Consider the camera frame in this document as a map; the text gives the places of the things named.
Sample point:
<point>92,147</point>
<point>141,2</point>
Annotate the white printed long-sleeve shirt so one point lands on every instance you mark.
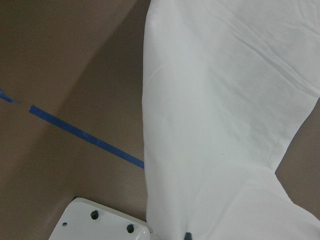
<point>226,86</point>

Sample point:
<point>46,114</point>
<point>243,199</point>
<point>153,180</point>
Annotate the white camera stand column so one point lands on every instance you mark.
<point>84,219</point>

